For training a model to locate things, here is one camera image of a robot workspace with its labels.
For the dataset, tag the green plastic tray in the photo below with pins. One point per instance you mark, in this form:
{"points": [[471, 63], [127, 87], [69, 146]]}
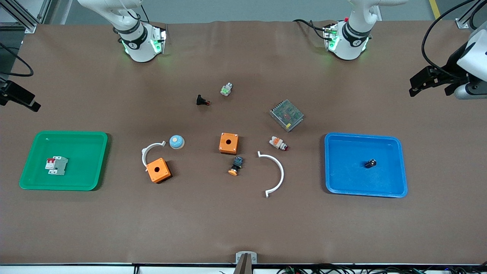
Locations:
{"points": [[83, 152]]}

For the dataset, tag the large white curved bracket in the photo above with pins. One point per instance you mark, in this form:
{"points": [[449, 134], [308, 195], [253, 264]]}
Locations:
{"points": [[281, 173]]}

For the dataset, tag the aluminium frame profile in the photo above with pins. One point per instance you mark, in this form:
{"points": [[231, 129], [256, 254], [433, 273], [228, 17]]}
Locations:
{"points": [[23, 19], [466, 19]]}

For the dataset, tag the black red indicator light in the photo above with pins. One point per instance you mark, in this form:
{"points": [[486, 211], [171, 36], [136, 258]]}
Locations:
{"points": [[201, 100]]}

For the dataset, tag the orange white red switch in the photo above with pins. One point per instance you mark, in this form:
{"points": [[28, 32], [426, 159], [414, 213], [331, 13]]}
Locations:
{"points": [[277, 142]]}

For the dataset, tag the orange box with hole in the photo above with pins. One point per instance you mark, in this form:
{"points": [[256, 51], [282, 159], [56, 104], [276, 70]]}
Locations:
{"points": [[158, 170], [229, 143]]}

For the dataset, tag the small white curved bracket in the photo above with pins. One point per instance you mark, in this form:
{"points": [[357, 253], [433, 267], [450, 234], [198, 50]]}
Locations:
{"points": [[144, 154]]}

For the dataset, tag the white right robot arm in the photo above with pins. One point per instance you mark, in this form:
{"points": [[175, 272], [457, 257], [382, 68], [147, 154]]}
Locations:
{"points": [[139, 49]]}

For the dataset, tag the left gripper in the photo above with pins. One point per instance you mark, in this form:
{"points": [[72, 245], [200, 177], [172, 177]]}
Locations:
{"points": [[453, 62]]}

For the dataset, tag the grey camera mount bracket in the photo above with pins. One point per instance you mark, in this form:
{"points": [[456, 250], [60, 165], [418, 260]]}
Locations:
{"points": [[245, 258]]}

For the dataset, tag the blue plastic tray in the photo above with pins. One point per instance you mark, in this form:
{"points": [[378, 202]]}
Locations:
{"points": [[350, 171]]}

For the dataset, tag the silver mesh power supply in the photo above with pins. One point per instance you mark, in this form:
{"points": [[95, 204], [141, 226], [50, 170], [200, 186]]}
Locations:
{"points": [[286, 115]]}

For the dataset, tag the black orange push button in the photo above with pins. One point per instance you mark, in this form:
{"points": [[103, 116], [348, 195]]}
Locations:
{"points": [[237, 164]]}

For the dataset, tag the blue white dome button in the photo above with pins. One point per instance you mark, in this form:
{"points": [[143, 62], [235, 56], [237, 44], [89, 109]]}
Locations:
{"points": [[177, 142]]}

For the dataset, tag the white red circuit breaker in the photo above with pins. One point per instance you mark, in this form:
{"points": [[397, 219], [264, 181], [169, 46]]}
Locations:
{"points": [[57, 165]]}

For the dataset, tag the green white push button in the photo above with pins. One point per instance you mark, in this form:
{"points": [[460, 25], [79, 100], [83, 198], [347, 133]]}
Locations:
{"points": [[226, 90]]}

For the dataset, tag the small black capacitor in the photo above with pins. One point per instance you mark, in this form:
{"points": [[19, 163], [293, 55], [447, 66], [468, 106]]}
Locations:
{"points": [[370, 163]]}

